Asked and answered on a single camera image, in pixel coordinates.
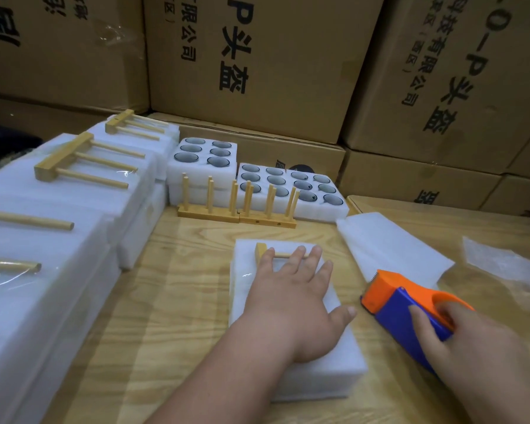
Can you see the stack of white foam trays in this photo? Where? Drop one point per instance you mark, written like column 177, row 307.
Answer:
column 199, row 168

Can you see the wooden rack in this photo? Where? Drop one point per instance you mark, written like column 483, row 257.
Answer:
column 117, row 123
column 49, row 165
column 26, row 220
column 261, row 251

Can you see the orange and blue tape dispenser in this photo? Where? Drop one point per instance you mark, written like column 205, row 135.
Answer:
column 402, row 318

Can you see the person's right hand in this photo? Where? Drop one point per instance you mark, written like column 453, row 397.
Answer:
column 486, row 366

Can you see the person's left hand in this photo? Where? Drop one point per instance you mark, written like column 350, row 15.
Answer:
column 291, row 313

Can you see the black plastic bag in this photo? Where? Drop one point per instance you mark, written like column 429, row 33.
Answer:
column 4, row 145

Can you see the small black object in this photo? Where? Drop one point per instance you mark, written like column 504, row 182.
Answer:
column 300, row 169

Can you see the row of wooden peg racks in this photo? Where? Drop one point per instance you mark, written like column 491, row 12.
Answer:
column 208, row 213

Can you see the stack of brown cardboard boxes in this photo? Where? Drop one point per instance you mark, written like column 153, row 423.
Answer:
column 265, row 57

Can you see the pile of white foam sheets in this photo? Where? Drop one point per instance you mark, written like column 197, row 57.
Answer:
column 397, row 247

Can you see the clear plastic wrap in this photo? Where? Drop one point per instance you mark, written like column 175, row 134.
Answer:
column 508, row 265

